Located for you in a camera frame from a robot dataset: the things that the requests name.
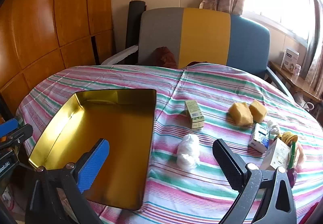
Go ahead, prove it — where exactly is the yellow sponge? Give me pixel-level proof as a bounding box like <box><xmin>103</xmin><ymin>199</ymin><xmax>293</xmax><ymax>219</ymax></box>
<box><xmin>249</xmin><ymin>100</ymin><xmax>267</xmax><ymax>123</ymax></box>
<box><xmin>228</xmin><ymin>102</ymin><xmax>253</xmax><ymax>126</ymax></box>

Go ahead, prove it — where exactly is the wooden side table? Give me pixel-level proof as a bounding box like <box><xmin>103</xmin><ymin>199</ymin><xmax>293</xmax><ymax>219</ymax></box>
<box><xmin>269</xmin><ymin>61</ymin><xmax>323</xmax><ymax>114</ymax></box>

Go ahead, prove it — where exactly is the white plastic bag wad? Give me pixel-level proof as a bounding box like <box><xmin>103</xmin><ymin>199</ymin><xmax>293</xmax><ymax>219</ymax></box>
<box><xmin>176</xmin><ymin>134</ymin><xmax>201</xmax><ymax>169</ymax></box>

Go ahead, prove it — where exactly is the wooden wardrobe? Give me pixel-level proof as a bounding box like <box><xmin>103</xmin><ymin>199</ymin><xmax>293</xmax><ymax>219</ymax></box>
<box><xmin>0</xmin><ymin>0</ymin><xmax>116</xmax><ymax>114</ymax></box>

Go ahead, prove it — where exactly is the blue white tissue pack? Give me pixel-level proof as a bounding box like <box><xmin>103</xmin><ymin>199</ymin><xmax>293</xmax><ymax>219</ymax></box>
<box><xmin>248</xmin><ymin>123</ymin><xmax>271</xmax><ymax>153</ymax></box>

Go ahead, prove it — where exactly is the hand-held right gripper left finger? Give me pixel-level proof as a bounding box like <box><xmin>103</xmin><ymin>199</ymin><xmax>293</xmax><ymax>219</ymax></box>
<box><xmin>25</xmin><ymin>138</ymin><xmax>110</xmax><ymax>224</ymax></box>

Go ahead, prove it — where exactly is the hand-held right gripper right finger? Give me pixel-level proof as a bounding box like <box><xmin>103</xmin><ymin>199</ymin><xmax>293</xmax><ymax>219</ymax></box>
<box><xmin>212</xmin><ymin>139</ymin><xmax>297</xmax><ymax>224</ymax></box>

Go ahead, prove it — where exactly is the white yellow green packet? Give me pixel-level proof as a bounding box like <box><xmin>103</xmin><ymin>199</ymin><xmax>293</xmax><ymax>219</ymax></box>
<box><xmin>260</xmin><ymin>138</ymin><xmax>296</xmax><ymax>170</ymax></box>

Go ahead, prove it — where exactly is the peach egg-shaped bottle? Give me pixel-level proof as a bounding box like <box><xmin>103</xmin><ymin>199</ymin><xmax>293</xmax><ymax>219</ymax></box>
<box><xmin>294</xmin><ymin>142</ymin><xmax>306</xmax><ymax>166</ymax></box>

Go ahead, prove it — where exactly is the grey yellow blue chair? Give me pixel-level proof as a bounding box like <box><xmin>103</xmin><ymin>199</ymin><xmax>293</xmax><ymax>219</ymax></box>
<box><xmin>101</xmin><ymin>7</ymin><xmax>293</xmax><ymax>98</ymax></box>

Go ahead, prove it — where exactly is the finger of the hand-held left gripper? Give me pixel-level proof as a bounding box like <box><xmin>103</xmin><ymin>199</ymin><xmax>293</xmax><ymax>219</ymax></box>
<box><xmin>0</xmin><ymin>118</ymin><xmax>34</xmax><ymax>150</ymax></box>

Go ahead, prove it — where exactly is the gold rectangular tin box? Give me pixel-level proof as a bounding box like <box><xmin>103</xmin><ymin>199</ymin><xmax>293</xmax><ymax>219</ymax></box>
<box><xmin>28</xmin><ymin>89</ymin><xmax>157</xmax><ymax>211</ymax></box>

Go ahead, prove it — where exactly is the white cardboard box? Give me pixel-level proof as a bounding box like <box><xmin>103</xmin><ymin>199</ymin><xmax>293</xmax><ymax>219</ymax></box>
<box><xmin>281</xmin><ymin>48</ymin><xmax>300</xmax><ymax>73</ymax></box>

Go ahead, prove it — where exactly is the yellow knitted roll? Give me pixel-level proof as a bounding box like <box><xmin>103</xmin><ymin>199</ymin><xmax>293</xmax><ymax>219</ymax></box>
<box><xmin>279</xmin><ymin>132</ymin><xmax>298</xmax><ymax>145</ymax></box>

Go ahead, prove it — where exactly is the small clear plastic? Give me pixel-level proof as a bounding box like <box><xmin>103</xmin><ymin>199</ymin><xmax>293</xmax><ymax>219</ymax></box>
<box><xmin>267</xmin><ymin>120</ymin><xmax>280</xmax><ymax>136</ymax></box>

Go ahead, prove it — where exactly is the striped pink green tablecloth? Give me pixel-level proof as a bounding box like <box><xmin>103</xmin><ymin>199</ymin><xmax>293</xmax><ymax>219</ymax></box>
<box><xmin>16</xmin><ymin>63</ymin><xmax>323</xmax><ymax>224</ymax></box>

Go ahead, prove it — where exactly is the green cream medicine box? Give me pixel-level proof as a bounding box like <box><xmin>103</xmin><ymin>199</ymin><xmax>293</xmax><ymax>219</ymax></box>
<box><xmin>184</xmin><ymin>100</ymin><xmax>205</xmax><ymax>129</ymax></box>

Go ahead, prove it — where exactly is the small purple item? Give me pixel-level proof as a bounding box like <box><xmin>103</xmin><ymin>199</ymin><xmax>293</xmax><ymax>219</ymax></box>
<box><xmin>288</xmin><ymin>167</ymin><xmax>299</xmax><ymax>188</ymax></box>

